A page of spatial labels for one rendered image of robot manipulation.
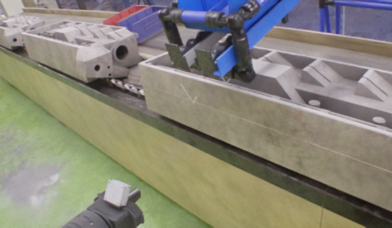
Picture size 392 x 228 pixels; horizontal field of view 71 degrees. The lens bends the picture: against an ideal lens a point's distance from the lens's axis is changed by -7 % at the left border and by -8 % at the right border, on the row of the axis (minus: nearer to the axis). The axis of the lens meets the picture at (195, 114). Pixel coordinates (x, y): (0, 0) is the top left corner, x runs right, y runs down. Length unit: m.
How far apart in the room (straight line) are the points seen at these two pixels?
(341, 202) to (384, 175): 0.16
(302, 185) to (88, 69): 1.10
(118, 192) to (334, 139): 0.49
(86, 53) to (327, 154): 1.19
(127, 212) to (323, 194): 0.52
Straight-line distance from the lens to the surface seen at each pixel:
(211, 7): 0.82
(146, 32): 2.07
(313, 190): 0.88
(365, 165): 0.75
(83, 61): 1.51
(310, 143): 0.77
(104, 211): 0.64
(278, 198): 1.01
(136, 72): 1.68
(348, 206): 0.86
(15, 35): 2.92
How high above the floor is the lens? 1.46
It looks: 36 degrees down
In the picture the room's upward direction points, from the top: 15 degrees counter-clockwise
